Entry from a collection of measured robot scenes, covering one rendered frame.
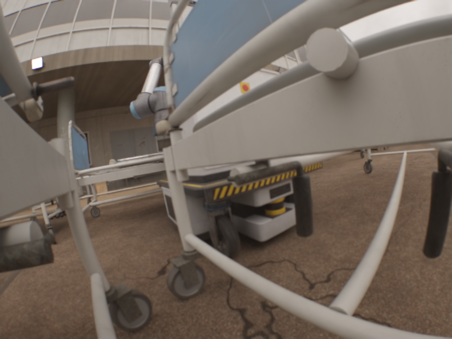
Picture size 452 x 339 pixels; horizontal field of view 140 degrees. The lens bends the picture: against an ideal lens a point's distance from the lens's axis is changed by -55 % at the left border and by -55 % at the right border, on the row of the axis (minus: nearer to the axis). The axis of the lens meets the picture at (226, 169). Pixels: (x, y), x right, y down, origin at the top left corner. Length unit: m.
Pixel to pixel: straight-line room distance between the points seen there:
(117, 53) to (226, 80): 5.11
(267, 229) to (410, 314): 0.59
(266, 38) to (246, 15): 0.08
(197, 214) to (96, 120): 7.52
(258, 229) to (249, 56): 0.64
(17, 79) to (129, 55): 4.99
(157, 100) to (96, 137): 6.72
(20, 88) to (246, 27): 0.34
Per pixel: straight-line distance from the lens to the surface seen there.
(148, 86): 1.55
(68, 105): 6.19
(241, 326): 0.51
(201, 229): 0.84
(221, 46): 0.29
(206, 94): 0.28
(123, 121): 8.00
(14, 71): 0.33
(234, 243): 0.69
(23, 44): 7.18
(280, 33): 0.18
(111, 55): 5.27
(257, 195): 0.69
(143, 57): 5.26
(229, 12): 0.29
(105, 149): 7.80
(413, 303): 0.58
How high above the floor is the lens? 0.40
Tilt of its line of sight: 3 degrees down
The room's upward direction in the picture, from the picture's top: 10 degrees counter-clockwise
